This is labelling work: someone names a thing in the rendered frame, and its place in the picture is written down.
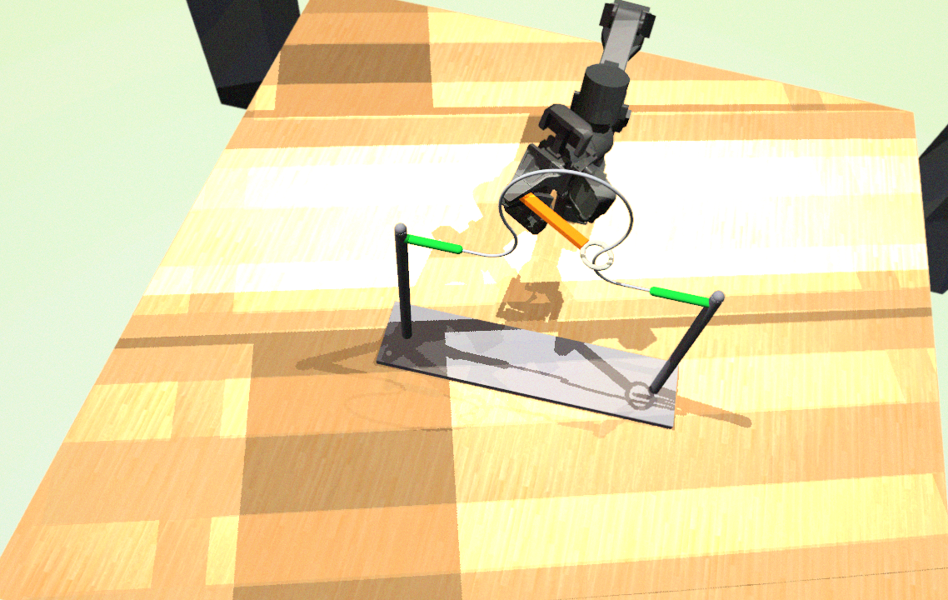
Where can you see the orange-brown handle with grey loop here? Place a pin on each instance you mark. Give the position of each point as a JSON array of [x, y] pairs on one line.
[[566, 230]]

